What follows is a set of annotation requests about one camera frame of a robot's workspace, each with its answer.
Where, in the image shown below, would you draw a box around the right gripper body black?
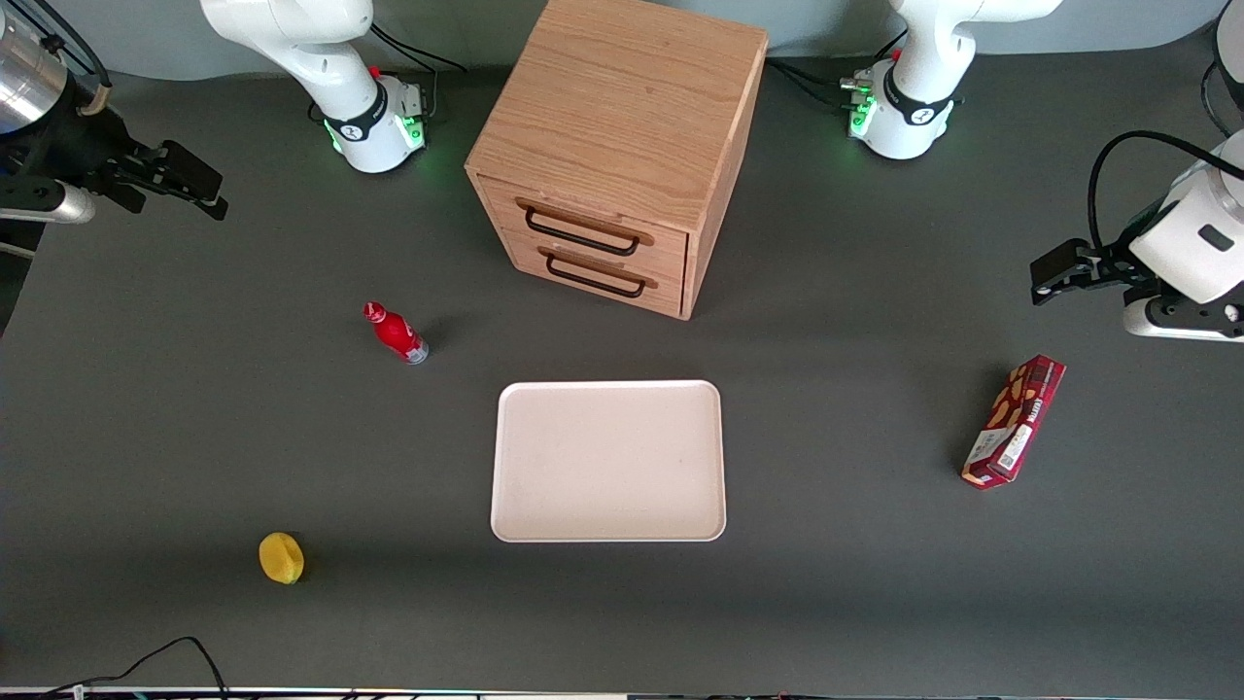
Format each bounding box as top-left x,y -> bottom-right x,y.
8,90 -> 164,215

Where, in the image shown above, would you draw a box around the red coke bottle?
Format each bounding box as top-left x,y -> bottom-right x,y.
363,301 -> 431,366

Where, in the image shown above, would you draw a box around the white rectangular tray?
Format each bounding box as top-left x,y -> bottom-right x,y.
490,380 -> 728,543

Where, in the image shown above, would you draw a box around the red snack box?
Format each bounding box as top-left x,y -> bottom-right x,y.
961,355 -> 1068,491

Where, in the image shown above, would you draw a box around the yellow lemon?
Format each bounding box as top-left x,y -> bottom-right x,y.
259,532 -> 306,586

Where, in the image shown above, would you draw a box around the tall wooden drawer front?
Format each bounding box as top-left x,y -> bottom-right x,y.
474,175 -> 691,276

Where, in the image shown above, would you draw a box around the short wooden drawer front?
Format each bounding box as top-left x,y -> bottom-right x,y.
501,229 -> 687,318

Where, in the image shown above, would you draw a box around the wooden drawer cabinet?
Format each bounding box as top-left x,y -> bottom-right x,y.
465,0 -> 770,322

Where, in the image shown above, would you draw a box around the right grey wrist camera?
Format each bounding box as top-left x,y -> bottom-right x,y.
0,180 -> 98,226

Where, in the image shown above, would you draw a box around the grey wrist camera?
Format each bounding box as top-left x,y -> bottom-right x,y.
0,180 -> 98,226
1123,285 -> 1244,342

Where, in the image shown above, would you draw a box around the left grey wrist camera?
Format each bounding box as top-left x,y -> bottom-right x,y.
1123,285 -> 1244,342

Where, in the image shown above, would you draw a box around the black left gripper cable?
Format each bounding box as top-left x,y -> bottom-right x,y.
1087,130 -> 1244,256

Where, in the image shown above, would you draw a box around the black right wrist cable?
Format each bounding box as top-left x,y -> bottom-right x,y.
8,0 -> 114,116

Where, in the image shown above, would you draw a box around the black right arm base cables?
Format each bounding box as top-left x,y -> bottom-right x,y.
367,21 -> 469,122

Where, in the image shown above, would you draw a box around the black arm base cables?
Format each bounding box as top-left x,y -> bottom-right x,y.
766,27 -> 911,110
367,21 -> 469,122

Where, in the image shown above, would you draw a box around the black left arm base cables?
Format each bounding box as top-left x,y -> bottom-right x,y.
766,27 -> 911,110

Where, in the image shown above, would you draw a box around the long black drawer handle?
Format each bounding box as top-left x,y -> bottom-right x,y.
515,198 -> 655,258

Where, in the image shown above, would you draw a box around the short black drawer handle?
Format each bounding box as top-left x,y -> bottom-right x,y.
537,247 -> 658,299

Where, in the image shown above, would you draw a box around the black cable at table edge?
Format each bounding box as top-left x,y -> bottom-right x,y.
39,636 -> 230,700

